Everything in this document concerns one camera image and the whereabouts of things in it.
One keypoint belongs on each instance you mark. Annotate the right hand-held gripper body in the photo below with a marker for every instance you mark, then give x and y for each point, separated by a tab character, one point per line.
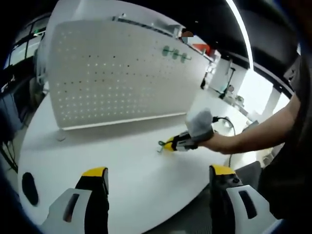
200	124

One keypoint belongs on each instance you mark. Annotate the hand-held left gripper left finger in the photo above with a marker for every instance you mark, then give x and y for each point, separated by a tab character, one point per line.
95	209

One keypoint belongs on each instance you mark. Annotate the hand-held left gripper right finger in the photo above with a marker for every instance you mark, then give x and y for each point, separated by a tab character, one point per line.
219	209

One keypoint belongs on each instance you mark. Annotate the white pegboard mounting plate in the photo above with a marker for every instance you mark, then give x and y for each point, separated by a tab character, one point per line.
117	80

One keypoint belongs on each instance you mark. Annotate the dark upright object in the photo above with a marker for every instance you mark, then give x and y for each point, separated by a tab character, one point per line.
203	82

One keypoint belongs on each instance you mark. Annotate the grey office chair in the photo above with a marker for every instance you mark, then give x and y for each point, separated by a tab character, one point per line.
251	170

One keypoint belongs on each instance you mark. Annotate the black oval table grommet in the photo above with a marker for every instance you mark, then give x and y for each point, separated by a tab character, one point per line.
29	189

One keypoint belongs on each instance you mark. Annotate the white storage shelving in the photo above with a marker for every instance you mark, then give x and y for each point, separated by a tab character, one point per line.
209	56

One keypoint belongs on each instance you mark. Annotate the person's dark clothing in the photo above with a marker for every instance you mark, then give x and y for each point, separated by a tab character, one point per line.
292	158

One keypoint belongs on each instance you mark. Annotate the ceiling light strip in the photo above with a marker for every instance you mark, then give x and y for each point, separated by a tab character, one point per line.
242	34

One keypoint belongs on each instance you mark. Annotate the grey wall rail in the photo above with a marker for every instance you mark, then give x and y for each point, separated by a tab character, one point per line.
146	24

